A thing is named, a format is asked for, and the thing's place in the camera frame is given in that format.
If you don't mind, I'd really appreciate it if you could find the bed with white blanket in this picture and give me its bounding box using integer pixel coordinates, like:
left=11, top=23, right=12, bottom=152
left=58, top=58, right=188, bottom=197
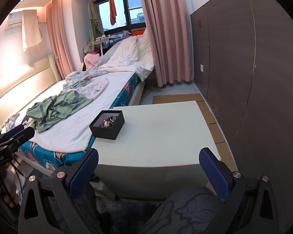
left=0, top=57, right=142, bottom=171

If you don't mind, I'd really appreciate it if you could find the orange hanging towel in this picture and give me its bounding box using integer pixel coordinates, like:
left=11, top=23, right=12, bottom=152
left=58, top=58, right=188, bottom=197
left=109, top=0, right=117, bottom=25

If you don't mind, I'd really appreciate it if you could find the person's left hand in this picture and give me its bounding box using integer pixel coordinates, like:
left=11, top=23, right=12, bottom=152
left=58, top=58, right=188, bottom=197
left=0, top=165, right=19, bottom=208

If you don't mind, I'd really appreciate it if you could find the black jewelry box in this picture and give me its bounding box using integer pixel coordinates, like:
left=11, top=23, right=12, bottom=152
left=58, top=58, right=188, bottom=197
left=89, top=110, right=125, bottom=140

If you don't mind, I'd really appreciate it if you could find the black cable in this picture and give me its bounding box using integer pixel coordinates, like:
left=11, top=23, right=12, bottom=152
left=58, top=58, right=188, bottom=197
left=0, top=110, right=25, bottom=198

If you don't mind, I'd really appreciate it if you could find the green striped cloth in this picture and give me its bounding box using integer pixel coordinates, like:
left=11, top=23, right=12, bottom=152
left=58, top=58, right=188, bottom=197
left=26, top=90, right=93, bottom=133

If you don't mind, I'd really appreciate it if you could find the wall air conditioner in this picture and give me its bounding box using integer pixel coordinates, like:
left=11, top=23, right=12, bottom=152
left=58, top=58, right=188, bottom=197
left=7, top=9, right=47, bottom=28

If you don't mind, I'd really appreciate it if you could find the left pink curtain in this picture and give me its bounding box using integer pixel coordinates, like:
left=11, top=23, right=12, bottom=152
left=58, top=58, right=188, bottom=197
left=46, top=0, right=74, bottom=79

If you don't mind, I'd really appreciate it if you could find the pink curtain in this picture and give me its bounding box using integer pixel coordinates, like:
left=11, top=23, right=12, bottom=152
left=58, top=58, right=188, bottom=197
left=141, top=0, right=193, bottom=87
left=46, top=0, right=74, bottom=79

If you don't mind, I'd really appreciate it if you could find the cardboard sheet on floor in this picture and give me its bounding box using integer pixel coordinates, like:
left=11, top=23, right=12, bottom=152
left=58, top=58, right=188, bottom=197
left=152, top=93, right=238, bottom=171

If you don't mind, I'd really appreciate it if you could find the white duvet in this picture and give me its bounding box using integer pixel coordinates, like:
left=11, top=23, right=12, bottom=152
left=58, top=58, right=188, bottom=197
left=93, top=30, right=155, bottom=81

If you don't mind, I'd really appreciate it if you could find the green agate bead bracelet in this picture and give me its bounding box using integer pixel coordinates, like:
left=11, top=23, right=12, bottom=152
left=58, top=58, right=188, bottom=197
left=99, top=115, right=119, bottom=129

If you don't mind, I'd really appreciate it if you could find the white printed shirt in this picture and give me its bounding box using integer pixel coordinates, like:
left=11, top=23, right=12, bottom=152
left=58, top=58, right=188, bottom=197
left=76, top=78, right=109, bottom=100

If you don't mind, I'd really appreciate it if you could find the pink plush toy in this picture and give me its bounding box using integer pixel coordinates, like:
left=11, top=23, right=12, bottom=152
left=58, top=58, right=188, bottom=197
left=84, top=53, right=101, bottom=70

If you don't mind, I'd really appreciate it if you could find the patterned grey trouser leg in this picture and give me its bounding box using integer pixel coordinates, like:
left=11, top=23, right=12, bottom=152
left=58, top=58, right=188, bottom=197
left=140, top=186, right=223, bottom=233

